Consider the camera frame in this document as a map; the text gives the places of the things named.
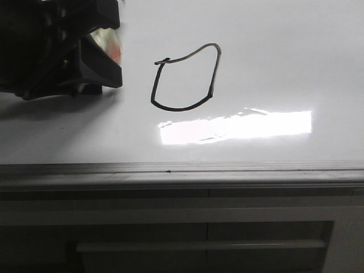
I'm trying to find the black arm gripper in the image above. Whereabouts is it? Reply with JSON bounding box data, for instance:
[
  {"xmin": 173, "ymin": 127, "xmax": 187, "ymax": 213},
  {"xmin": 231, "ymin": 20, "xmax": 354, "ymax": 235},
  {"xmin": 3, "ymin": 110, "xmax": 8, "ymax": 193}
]
[{"xmin": 1, "ymin": 1, "xmax": 122, "ymax": 100}]

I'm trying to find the red ball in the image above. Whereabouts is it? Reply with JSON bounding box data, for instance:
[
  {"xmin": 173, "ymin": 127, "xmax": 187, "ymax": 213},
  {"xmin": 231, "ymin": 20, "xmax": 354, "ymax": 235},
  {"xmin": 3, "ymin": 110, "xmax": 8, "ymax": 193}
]
[{"xmin": 90, "ymin": 28, "xmax": 122, "ymax": 65}]

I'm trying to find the grey cabinet below whiteboard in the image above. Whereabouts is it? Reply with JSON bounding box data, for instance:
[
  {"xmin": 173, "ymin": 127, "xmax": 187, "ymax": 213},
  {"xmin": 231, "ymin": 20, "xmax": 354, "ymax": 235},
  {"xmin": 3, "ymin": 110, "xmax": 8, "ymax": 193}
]
[{"xmin": 1, "ymin": 188, "xmax": 363, "ymax": 272}]

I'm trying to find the white whiteboard with aluminium frame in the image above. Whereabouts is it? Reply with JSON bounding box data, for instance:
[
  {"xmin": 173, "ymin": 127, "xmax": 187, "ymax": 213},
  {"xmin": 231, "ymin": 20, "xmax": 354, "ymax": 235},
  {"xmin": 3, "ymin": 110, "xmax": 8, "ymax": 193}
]
[{"xmin": 1, "ymin": 1, "xmax": 363, "ymax": 191}]

